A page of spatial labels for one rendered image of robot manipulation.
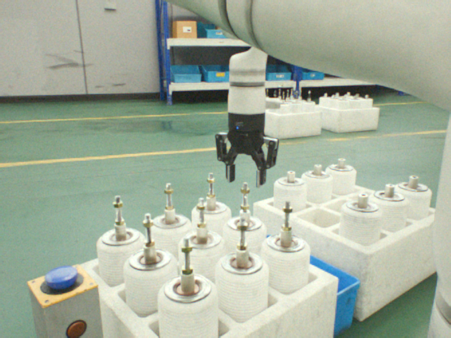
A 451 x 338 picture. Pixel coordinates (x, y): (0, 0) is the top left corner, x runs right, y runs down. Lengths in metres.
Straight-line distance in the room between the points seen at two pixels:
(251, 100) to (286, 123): 2.18
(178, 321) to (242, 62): 0.46
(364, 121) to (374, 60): 3.10
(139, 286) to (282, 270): 0.26
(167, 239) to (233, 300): 0.23
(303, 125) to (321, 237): 2.07
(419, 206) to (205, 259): 0.65
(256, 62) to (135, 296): 0.47
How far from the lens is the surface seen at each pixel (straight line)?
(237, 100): 0.74
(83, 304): 0.56
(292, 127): 2.96
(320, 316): 0.83
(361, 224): 0.97
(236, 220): 0.86
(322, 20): 0.28
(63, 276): 0.56
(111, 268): 0.80
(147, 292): 0.71
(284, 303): 0.74
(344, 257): 0.98
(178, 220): 0.87
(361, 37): 0.28
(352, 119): 3.30
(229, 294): 0.69
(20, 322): 1.09
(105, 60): 5.62
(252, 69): 0.74
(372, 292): 1.01
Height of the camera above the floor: 0.61
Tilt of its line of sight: 18 degrees down
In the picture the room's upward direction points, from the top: straight up
